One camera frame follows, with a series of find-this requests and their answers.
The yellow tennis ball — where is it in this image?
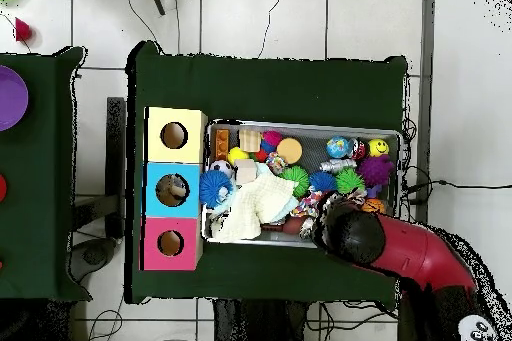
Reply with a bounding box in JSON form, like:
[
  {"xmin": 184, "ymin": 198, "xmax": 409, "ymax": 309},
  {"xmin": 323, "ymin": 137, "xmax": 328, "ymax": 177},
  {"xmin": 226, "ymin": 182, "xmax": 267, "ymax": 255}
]
[{"xmin": 226, "ymin": 146, "xmax": 250, "ymax": 166}]

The purple bowl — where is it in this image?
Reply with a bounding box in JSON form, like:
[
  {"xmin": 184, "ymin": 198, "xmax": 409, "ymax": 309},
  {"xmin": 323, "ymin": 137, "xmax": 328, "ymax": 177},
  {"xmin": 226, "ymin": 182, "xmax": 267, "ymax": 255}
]
[{"xmin": 0, "ymin": 64, "xmax": 30, "ymax": 133}]

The yellow smiley ball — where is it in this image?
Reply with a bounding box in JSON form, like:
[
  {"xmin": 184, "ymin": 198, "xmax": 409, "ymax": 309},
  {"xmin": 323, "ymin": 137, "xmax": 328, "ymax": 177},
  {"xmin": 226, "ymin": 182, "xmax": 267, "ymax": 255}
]
[{"xmin": 368, "ymin": 138, "xmax": 390, "ymax": 158}]

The colourful polka dot cloth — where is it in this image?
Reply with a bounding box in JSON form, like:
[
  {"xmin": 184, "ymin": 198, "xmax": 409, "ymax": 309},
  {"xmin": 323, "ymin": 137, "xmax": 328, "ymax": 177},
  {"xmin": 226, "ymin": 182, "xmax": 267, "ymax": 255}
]
[{"xmin": 345, "ymin": 187, "xmax": 368, "ymax": 205}]

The plain wooden cube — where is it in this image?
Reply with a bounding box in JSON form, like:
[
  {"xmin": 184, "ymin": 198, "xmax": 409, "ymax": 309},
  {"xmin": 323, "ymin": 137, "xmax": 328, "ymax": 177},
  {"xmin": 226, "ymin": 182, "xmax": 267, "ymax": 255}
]
[{"xmin": 233, "ymin": 158, "xmax": 258, "ymax": 186}]

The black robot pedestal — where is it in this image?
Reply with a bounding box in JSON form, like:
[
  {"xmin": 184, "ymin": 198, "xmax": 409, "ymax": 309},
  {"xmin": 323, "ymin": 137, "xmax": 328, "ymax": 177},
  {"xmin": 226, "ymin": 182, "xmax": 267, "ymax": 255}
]
[{"xmin": 213, "ymin": 298, "xmax": 309, "ymax": 341}]

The large blue spiky ball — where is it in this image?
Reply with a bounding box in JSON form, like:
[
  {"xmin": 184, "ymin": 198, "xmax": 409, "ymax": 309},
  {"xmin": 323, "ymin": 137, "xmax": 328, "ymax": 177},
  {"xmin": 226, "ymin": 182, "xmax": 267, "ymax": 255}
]
[{"xmin": 198, "ymin": 168, "xmax": 235, "ymax": 209}]

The dark green table cloth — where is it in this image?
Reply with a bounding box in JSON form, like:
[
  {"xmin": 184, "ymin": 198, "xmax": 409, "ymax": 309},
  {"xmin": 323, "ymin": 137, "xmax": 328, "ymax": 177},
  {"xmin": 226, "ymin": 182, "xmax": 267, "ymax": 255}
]
[
  {"xmin": 123, "ymin": 40, "xmax": 409, "ymax": 305},
  {"xmin": 0, "ymin": 45, "xmax": 93, "ymax": 303}
]

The small red floor toy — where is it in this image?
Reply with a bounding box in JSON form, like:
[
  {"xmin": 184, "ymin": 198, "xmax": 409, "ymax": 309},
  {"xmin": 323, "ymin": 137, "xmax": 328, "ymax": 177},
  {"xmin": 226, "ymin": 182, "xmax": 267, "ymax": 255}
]
[{"xmin": 14, "ymin": 16, "xmax": 33, "ymax": 43}]

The shallow clear mesh bin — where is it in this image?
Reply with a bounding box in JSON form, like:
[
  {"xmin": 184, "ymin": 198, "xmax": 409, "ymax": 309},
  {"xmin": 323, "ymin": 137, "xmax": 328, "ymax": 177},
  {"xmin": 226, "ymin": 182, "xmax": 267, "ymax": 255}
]
[{"xmin": 201, "ymin": 118, "xmax": 403, "ymax": 253}]

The small soccer ball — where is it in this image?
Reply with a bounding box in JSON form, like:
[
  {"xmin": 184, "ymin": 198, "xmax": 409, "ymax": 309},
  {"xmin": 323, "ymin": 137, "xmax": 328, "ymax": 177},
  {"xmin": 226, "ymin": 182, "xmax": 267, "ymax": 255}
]
[{"xmin": 209, "ymin": 159, "xmax": 235, "ymax": 177}]

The cream waffle cloth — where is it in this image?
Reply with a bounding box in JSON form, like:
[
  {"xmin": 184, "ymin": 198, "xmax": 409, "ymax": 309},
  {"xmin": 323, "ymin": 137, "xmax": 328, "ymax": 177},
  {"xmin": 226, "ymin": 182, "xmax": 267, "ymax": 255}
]
[{"xmin": 210, "ymin": 174, "xmax": 299, "ymax": 243}]

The black power cable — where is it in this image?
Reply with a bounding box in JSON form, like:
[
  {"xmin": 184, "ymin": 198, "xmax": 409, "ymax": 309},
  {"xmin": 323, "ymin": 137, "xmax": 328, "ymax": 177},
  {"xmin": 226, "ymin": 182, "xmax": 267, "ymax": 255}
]
[{"xmin": 403, "ymin": 178, "xmax": 512, "ymax": 195}]

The blue globe ball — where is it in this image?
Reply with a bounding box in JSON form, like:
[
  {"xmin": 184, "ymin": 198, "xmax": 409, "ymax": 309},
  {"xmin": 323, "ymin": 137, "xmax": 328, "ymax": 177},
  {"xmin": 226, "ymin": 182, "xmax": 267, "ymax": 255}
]
[{"xmin": 325, "ymin": 135, "xmax": 350, "ymax": 159}]

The mint green waffle cloth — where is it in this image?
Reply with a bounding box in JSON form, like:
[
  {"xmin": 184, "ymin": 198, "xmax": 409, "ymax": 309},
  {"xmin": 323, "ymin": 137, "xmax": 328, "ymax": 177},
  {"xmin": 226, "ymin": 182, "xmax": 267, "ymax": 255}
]
[{"xmin": 211, "ymin": 162, "xmax": 301, "ymax": 224}]

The purple spiky toy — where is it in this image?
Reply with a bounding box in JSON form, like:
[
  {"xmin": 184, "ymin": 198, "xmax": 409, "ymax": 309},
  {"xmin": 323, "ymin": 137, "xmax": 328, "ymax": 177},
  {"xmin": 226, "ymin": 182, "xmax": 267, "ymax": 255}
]
[{"xmin": 357, "ymin": 154, "xmax": 396, "ymax": 198}]

